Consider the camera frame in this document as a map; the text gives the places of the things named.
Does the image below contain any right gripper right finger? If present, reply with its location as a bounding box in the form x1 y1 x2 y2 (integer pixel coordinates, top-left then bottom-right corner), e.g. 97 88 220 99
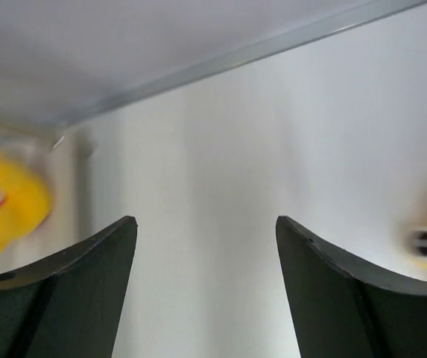
276 216 427 358

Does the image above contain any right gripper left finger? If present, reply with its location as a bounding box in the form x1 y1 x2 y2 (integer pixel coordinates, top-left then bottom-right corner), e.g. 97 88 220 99
0 216 138 357

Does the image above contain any yellow plush right front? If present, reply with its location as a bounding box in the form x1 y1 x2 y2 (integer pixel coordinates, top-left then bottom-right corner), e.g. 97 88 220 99
0 149 54 253

